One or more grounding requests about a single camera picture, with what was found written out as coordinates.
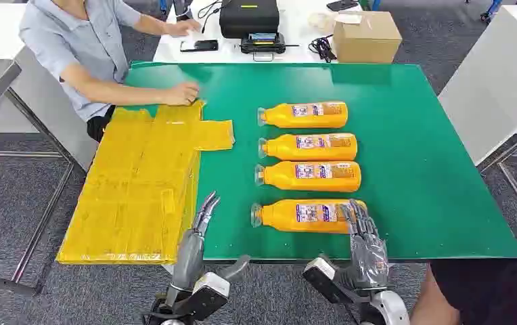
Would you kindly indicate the black remote controller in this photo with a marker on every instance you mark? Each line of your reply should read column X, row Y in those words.
column 263, row 43

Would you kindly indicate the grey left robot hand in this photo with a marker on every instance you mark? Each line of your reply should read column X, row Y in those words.
column 190, row 260

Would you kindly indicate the orange drink bottle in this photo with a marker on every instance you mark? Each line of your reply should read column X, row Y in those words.
column 281, row 217
column 285, row 179
column 285, row 150
column 285, row 117

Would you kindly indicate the dark phone at table edge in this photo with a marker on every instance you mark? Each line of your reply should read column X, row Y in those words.
column 343, row 5

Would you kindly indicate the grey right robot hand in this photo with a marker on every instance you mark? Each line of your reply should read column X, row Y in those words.
column 368, row 262

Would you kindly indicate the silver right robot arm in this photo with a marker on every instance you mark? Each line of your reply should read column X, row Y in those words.
column 390, row 309

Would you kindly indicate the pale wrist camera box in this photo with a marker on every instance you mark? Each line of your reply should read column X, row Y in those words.
column 209, row 291
column 319, row 276

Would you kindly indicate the black upright device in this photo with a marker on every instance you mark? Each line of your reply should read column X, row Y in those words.
column 182, row 9

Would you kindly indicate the clear tape roll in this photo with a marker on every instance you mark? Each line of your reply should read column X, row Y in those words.
column 321, row 21

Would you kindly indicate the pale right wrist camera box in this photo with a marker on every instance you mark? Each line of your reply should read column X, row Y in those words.
column 319, row 276

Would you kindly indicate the yellow sheet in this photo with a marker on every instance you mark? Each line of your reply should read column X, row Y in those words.
column 137, row 188

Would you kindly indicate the green table mat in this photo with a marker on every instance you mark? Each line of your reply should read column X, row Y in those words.
column 411, row 170

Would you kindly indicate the black smartphone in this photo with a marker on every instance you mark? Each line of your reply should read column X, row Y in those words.
column 200, row 45

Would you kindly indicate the person's left hand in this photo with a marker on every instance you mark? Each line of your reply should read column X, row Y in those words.
column 182, row 27

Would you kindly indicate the seated person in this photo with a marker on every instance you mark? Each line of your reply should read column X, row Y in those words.
column 83, row 40

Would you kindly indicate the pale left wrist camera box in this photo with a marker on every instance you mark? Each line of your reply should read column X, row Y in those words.
column 209, row 291

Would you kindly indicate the white desk with equipment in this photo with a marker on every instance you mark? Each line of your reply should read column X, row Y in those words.
column 294, row 45

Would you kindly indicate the black carrying case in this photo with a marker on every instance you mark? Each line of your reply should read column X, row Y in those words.
column 249, row 18

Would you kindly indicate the blue wheeled base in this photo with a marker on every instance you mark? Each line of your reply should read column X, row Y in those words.
column 491, row 10

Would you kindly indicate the white table with steel legs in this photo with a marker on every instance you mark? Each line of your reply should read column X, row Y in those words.
column 496, row 80

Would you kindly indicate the brown cardboard box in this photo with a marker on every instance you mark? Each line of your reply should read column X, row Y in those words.
column 366, row 38

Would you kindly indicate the person's right hand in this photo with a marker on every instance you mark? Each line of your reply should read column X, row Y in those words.
column 182, row 94

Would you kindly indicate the person beside the robot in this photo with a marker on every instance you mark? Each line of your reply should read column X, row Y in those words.
column 487, row 291

